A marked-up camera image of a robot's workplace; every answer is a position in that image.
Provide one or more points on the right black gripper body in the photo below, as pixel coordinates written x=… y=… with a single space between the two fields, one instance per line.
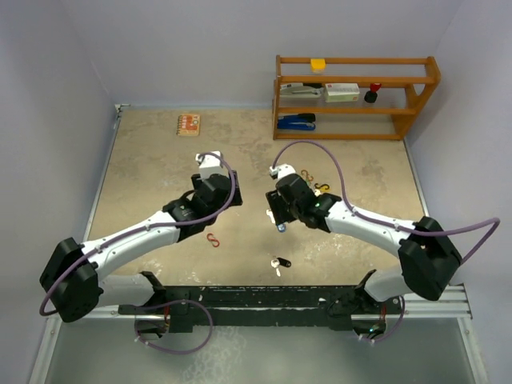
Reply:
x=297 y=211

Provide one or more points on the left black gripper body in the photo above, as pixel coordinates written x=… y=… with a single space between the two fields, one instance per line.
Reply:
x=197 y=181

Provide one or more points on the black S carabiner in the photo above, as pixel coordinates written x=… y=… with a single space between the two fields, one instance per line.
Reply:
x=322 y=187

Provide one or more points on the orange S carabiner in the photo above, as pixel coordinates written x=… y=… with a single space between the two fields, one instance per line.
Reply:
x=306 y=175

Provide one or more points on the red tag key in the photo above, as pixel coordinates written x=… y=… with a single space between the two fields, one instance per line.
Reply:
x=269 y=213

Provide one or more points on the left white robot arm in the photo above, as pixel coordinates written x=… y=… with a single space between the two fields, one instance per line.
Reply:
x=80 y=277

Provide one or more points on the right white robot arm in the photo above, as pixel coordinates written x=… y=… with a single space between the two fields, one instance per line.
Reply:
x=426 y=263

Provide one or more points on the red S carabiner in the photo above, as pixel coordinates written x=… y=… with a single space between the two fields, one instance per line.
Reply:
x=212 y=240

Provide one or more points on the black tag key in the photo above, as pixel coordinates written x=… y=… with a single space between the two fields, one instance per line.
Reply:
x=278 y=263

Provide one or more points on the small spiral notebook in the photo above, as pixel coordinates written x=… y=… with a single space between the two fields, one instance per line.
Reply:
x=188 y=125

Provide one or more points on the blue stapler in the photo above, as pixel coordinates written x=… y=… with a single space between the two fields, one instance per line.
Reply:
x=304 y=122

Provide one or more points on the wooden shelf rack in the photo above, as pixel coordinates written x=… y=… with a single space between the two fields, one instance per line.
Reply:
x=407 y=85

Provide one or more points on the white cardboard box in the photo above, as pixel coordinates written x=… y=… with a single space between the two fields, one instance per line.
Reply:
x=341 y=92

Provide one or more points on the white stapler on shelf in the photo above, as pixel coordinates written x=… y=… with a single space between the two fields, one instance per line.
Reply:
x=301 y=90

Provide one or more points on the red black stamp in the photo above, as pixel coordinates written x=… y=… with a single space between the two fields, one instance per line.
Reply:
x=372 y=94

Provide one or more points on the yellow block on shelf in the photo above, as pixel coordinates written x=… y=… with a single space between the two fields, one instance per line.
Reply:
x=317 y=65

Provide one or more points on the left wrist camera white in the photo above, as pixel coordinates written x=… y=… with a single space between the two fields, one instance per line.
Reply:
x=209 y=164

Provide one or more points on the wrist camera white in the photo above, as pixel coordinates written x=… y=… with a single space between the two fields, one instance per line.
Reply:
x=209 y=164
x=279 y=172

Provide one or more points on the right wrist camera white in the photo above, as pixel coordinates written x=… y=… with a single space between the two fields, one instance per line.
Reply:
x=279 y=172

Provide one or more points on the black base frame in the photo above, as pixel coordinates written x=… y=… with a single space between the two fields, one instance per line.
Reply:
x=339 y=308

